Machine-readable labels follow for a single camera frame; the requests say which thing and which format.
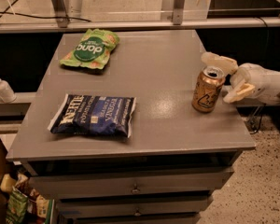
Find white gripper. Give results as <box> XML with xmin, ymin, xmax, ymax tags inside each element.
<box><xmin>201</xmin><ymin>52</ymin><xmax>280</xmax><ymax>105</ymax></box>

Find orange soda can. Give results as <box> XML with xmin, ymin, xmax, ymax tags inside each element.
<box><xmin>191</xmin><ymin>66</ymin><xmax>225</xmax><ymax>113</ymax></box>

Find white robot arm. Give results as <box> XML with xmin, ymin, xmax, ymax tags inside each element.
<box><xmin>201</xmin><ymin>52</ymin><xmax>280</xmax><ymax>105</ymax></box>

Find grey drawer cabinet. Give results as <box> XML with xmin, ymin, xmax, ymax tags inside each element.
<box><xmin>6</xmin><ymin>29</ymin><xmax>257</xmax><ymax>224</ymax></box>

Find dark blue chips bag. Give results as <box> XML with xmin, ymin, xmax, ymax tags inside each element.
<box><xmin>48</xmin><ymin>94</ymin><xmax>136</xmax><ymax>137</ymax></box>

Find green snack bag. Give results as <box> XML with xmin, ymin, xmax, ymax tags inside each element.
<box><xmin>60</xmin><ymin>29</ymin><xmax>119</xmax><ymax>70</ymax></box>

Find white pump bottle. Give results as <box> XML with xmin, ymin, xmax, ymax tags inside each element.
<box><xmin>0</xmin><ymin>78</ymin><xmax>16</xmax><ymax>103</ymax></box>

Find green snack package in box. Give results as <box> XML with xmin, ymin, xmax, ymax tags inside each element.
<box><xmin>6</xmin><ymin>188</ymin><xmax>28</xmax><ymax>224</ymax></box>

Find black cable at right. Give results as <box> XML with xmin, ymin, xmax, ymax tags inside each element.
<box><xmin>248</xmin><ymin>105</ymin><xmax>267</xmax><ymax>135</ymax></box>

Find metal horizontal rail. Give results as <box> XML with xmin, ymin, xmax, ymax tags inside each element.
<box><xmin>0</xmin><ymin>17</ymin><xmax>280</xmax><ymax>34</ymax></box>

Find left metal bracket post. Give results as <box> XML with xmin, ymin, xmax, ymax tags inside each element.
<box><xmin>51</xmin><ymin>0</ymin><xmax>69</xmax><ymax>28</ymax></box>

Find black cable on floor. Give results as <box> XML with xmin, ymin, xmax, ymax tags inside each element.
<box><xmin>0</xmin><ymin>11</ymin><xmax>91</xmax><ymax>23</ymax></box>

